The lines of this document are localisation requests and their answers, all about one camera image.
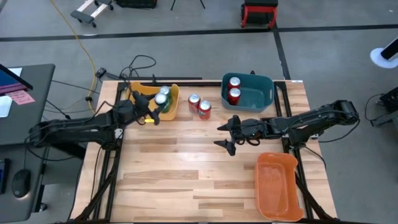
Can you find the black keyboard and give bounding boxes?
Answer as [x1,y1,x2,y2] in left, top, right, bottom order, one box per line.
[0,157,11,194]

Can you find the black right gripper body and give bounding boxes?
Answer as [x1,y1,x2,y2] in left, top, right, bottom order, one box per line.
[235,118,276,146]

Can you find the black tripod legs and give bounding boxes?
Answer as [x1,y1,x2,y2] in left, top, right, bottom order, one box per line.
[170,0,206,11]

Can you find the black case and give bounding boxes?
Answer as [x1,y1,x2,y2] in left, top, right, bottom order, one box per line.
[115,0,158,9]

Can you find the black looped floor cable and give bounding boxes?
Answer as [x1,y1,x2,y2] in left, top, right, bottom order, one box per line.
[119,55,157,79]

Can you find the black equipment stand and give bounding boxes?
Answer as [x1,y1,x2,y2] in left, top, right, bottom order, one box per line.
[365,86,398,128]

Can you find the white paper sheet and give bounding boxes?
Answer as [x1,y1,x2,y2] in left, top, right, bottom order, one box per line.
[0,95,14,118]

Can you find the wheeled dolly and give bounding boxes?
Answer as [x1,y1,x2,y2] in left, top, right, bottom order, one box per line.
[70,0,114,28]

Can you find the red and black stool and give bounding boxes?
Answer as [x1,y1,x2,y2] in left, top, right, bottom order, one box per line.
[240,0,279,30]

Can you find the yellow plastic bin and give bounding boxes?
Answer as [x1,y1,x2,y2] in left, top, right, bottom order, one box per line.
[123,81,180,122]

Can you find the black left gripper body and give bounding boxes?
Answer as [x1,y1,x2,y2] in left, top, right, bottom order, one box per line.
[124,99,153,125]

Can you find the teal plastic bin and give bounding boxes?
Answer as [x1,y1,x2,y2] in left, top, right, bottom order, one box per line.
[221,72,275,113]

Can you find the yellow cable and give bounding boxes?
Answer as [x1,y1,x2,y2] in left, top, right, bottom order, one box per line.
[50,0,96,114]

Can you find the computer monitor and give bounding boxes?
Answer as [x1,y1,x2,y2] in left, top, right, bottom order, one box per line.
[0,63,34,96]

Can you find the black aluminium table frame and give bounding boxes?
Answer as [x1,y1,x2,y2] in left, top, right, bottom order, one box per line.
[70,79,338,223]

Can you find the pink sticky note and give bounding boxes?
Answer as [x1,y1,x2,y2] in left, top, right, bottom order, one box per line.
[5,89,36,106]

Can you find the black desk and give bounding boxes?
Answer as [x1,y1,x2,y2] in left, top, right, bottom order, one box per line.
[0,63,56,146]
[0,141,50,224]

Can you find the white round stand base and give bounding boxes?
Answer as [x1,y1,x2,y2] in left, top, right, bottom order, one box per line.
[369,45,398,70]

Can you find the orange plastic bin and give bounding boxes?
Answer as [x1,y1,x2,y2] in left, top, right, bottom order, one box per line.
[254,152,305,223]

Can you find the green soda can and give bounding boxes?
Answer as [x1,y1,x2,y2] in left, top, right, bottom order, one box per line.
[159,85,173,100]
[154,92,171,114]

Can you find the black computer mouse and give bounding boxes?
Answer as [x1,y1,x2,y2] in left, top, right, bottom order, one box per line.
[11,169,32,199]

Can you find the red soda can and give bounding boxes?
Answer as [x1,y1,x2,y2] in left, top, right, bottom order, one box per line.
[198,100,213,121]
[228,77,242,91]
[187,93,201,114]
[228,87,242,106]

